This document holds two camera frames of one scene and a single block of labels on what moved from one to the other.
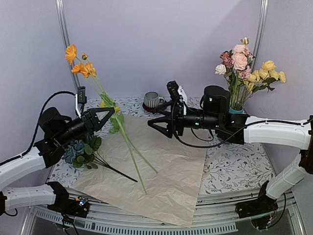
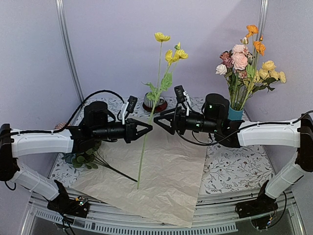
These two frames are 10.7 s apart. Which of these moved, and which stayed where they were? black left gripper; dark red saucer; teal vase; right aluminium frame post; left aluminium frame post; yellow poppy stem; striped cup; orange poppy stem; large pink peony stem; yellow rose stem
Moved: large pink peony stem; yellow poppy stem; orange poppy stem; black left gripper
Stayed: left aluminium frame post; yellow rose stem; right aluminium frame post; dark red saucer; teal vase; striped cup
